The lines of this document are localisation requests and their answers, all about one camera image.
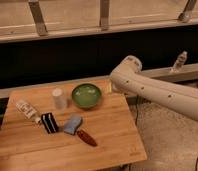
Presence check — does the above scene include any white ceramic cup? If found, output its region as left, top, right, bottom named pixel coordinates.
left=52, top=88, right=67, bottom=109

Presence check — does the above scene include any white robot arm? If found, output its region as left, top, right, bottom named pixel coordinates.
left=110, top=55, right=198, bottom=122

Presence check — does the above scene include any black white striped eraser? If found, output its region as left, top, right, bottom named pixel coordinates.
left=41, top=113, right=59, bottom=134

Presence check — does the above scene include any green bowl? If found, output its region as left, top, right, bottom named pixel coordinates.
left=71, top=83, right=102, bottom=109

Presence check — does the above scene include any blue sponge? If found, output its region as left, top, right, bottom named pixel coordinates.
left=63, top=114, right=82, bottom=135

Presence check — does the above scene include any white plastic bottle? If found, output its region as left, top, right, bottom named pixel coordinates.
left=16, top=100, right=41, bottom=124

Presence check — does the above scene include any clear bottle in background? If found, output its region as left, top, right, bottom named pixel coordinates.
left=170, top=51, right=187, bottom=73

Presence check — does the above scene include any brown wooden handle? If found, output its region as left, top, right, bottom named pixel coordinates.
left=77, top=130, right=97, bottom=146

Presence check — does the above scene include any middle metal bracket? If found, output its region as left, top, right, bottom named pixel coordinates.
left=99, top=0, right=110, bottom=31

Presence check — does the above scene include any metal bracket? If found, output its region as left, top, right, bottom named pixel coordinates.
left=99, top=0, right=110, bottom=31
left=178, top=0, right=197, bottom=23
left=28, top=0, right=48, bottom=36

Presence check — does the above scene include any left metal bracket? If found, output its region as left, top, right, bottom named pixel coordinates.
left=28, top=0, right=48, bottom=36

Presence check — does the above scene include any right metal bracket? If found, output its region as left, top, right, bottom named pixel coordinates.
left=178, top=0, right=197, bottom=23

